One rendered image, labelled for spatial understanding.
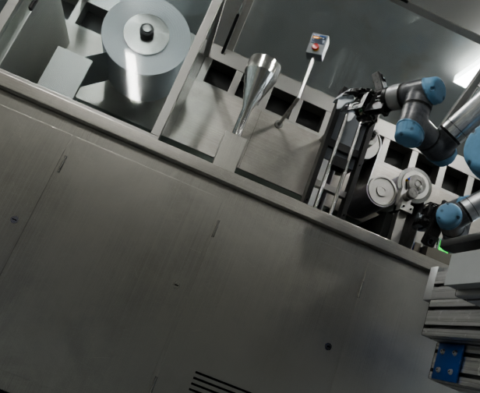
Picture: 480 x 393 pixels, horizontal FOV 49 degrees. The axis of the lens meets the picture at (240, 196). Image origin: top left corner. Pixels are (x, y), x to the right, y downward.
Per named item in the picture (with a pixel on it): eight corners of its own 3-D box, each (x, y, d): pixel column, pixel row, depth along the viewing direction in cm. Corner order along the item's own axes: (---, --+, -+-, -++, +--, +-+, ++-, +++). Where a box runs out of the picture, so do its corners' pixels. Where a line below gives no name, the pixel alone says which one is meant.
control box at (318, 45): (305, 49, 212) (312, 30, 215) (305, 59, 218) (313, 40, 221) (321, 52, 210) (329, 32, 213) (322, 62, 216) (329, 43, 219)
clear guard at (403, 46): (276, -56, 217) (276, -56, 217) (231, 52, 244) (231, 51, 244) (495, 50, 227) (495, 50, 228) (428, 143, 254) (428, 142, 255)
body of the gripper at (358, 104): (345, 109, 157) (378, 103, 147) (355, 88, 160) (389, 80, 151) (359, 125, 161) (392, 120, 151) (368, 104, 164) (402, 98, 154)
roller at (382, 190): (365, 197, 200) (373, 170, 204) (339, 211, 224) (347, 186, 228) (392, 210, 201) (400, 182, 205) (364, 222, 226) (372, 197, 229)
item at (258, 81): (195, 187, 192) (248, 60, 208) (190, 196, 205) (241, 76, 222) (230, 202, 193) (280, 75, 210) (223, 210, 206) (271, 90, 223)
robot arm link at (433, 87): (428, 95, 136) (436, 68, 138) (393, 101, 144) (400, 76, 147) (443, 111, 140) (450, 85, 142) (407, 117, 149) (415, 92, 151)
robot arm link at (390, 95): (402, 76, 147) (416, 96, 151) (388, 79, 151) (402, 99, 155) (393, 97, 145) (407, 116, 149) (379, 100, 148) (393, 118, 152)
